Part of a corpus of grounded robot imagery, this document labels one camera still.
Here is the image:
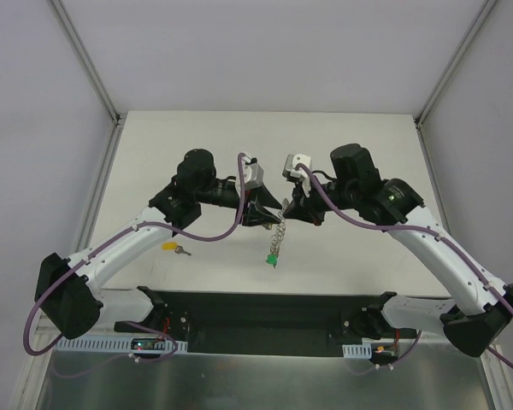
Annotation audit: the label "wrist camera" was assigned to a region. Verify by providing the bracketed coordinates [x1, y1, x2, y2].
[282, 154, 312, 197]
[241, 155, 264, 191]

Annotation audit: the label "metal disc with keyrings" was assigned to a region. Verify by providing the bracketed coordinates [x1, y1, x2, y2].
[269, 198, 289, 259]

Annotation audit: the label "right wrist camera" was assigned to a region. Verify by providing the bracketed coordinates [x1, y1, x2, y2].
[282, 154, 312, 197]

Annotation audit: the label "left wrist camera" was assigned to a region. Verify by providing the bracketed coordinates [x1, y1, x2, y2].
[241, 155, 264, 191]

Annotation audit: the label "right white cable duct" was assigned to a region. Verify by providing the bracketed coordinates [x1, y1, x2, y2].
[342, 343, 373, 360]

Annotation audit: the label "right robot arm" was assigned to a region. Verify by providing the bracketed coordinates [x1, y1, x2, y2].
[283, 143, 513, 357]

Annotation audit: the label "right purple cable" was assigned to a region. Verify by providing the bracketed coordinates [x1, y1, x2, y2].
[297, 163, 513, 381]

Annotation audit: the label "purple cable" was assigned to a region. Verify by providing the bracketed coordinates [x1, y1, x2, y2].
[297, 163, 513, 381]
[22, 152, 247, 356]

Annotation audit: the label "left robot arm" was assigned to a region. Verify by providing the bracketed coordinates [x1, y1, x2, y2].
[35, 149, 280, 340]

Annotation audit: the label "aluminium frame rail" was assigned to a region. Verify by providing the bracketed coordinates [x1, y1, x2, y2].
[414, 0, 499, 308]
[47, 1, 126, 251]

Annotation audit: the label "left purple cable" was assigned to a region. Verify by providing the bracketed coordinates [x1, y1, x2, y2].
[22, 152, 247, 356]

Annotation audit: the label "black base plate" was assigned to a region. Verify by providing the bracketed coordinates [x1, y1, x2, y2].
[110, 286, 480, 355]

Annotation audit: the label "yellow tag key lower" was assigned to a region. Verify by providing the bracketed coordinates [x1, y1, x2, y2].
[161, 242, 192, 256]

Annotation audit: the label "right aluminium frame rail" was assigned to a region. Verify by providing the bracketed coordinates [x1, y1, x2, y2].
[414, 0, 499, 308]

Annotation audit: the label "left aluminium frame rail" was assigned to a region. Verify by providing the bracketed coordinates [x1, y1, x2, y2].
[47, 1, 126, 251]

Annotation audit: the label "green tag key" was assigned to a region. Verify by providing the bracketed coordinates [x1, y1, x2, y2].
[266, 253, 278, 268]

